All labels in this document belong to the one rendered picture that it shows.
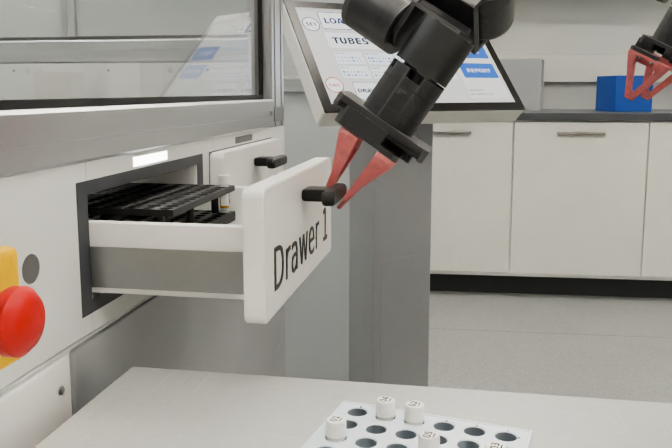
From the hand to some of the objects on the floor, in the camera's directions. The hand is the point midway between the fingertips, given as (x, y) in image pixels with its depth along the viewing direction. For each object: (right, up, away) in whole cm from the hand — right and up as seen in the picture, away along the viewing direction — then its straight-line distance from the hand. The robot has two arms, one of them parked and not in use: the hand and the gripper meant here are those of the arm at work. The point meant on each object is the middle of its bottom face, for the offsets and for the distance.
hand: (335, 196), depth 74 cm
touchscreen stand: (+15, -75, +109) cm, 133 cm away
